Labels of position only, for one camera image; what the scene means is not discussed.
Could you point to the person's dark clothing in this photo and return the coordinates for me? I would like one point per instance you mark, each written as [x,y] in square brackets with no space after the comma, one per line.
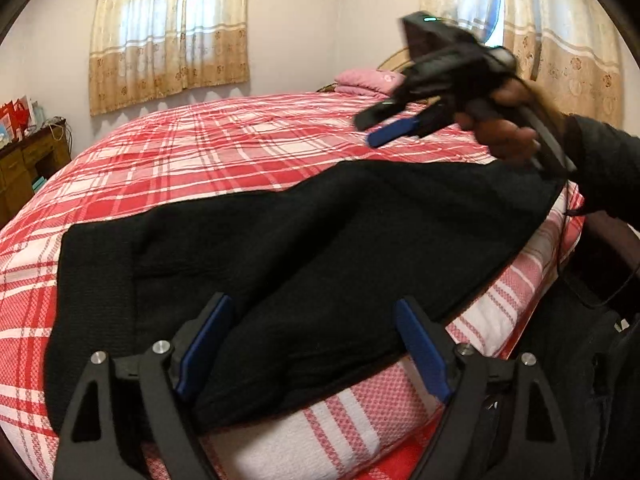
[590,370]

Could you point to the red plaid blanket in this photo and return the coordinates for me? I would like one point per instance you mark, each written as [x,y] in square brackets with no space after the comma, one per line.
[225,140]

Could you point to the pink pillow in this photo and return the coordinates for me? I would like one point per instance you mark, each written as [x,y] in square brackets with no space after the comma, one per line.
[365,80]

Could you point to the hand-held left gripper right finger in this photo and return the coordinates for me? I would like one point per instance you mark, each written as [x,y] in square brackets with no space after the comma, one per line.
[422,345]

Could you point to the person's right forearm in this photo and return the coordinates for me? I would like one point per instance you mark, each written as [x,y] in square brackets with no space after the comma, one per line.
[605,170]

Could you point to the pale paper bag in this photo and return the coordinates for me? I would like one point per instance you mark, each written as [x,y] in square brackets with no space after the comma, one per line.
[34,112]

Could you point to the cream wooden headboard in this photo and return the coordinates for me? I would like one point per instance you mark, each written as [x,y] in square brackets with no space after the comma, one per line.
[392,56]

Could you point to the person's right hand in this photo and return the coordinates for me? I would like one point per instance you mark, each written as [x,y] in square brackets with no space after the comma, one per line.
[505,135]

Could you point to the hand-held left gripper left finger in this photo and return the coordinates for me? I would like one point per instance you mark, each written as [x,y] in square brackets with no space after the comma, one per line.
[207,345]

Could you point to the red paper bag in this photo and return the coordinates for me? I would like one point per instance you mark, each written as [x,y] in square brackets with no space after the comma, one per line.
[15,116]

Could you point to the brown wooden desk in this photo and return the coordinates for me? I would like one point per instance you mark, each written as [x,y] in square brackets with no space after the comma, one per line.
[30,160]

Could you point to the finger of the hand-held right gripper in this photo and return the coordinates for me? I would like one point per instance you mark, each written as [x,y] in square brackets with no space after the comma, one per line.
[375,115]
[387,133]

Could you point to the beige patterned curtain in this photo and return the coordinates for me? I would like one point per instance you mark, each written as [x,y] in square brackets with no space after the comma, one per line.
[170,35]
[565,35]

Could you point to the black pants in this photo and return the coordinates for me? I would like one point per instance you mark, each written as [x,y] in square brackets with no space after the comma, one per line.
[300,260]

